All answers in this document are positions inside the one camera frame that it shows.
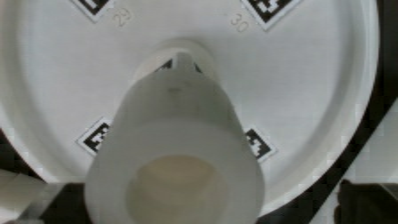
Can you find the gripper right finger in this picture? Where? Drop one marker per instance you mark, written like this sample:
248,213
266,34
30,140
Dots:
366,203

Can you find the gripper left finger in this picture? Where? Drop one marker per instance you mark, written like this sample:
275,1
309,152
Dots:
57,207

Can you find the white cylindrical table leg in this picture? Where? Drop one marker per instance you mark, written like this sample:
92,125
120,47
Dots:
174,174

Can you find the white round table top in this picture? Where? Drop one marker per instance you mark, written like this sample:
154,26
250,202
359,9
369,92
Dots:
293,48

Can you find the white front fence bar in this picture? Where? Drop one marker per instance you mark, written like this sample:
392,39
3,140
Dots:
19,195

